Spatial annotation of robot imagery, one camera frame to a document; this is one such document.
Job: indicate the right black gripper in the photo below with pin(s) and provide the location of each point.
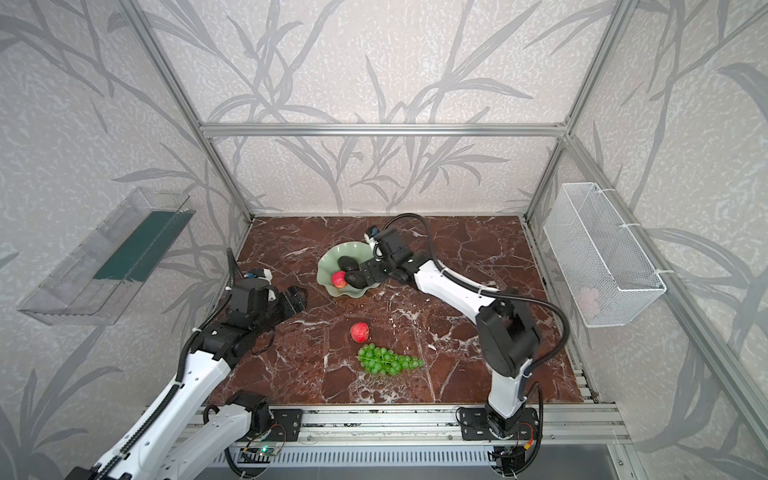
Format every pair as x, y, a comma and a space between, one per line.
374, 264

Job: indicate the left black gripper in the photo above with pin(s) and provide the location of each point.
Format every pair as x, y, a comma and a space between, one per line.
288, 303

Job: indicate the dark avocado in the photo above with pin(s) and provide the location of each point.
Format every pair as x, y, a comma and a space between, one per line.
356, 279
347, 264

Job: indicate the red apple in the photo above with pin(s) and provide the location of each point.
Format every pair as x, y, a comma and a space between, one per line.
360, 332
338, 279

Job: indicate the green grape bunch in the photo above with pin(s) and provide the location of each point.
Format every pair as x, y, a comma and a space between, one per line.
382, 361

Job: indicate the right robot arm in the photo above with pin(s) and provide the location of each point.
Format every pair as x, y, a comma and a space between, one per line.
508, 334

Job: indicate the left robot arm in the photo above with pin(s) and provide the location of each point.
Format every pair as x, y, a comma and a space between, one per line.
150, 449

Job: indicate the green scalloped fruit bowl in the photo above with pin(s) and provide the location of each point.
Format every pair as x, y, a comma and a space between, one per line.
327, 265

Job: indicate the left circuit board with LED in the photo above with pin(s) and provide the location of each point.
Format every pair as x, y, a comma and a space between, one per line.
258, 455

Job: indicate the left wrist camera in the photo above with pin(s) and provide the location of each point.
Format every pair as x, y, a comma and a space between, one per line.
259, 273

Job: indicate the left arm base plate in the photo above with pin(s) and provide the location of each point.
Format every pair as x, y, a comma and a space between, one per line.
285, 425

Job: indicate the aluminium front rail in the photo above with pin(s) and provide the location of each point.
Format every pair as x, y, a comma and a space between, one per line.
436, 424

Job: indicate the aluminium frame back crossbar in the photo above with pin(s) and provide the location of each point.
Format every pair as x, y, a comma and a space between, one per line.
383, 130

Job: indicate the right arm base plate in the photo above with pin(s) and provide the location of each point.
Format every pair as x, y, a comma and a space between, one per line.
484, 424

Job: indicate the clear plastic wall bin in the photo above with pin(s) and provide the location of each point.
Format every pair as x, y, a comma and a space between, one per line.
94, 285

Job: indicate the white wire mesh basket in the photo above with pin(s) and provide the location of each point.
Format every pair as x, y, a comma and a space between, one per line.
608, 274

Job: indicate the right circuit board with wires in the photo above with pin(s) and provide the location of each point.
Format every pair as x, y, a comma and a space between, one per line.
509, 461

